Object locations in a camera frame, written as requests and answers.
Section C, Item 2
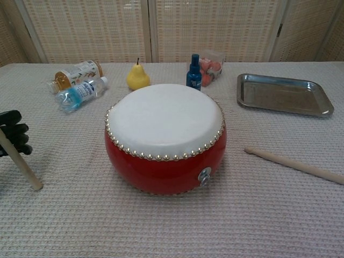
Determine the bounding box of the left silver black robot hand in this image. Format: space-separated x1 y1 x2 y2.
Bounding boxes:
0 110 33 158

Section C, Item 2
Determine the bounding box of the wooden drumstick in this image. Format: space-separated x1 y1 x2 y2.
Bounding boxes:
243 146 344 185
0 128 44 191

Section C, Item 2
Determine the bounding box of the red drum with white skin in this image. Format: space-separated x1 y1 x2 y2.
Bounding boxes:
104 83 228 196

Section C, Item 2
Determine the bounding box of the clear water bottle blue label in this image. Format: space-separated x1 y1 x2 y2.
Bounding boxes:
55 76 109 113

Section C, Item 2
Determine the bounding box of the amber tea bottle floral label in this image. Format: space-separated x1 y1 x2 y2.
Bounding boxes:
47 60 104 94

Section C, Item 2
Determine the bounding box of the woven folding screen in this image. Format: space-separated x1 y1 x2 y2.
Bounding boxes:
0 0 344 68

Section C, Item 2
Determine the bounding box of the yellow pear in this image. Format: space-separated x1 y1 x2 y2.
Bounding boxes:
126 57 151 91

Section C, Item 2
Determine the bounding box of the white waffle tablecloth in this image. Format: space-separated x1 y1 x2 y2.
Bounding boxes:
0 61 344 258

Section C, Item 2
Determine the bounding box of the blue spray bottle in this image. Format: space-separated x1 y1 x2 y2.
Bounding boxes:
185 54 203 91

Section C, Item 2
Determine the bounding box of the clear box of red fruit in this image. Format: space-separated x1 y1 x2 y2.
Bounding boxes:
198 49 226 88

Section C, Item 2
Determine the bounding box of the rectangular metal tray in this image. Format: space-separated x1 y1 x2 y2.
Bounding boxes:
236 73 335 118

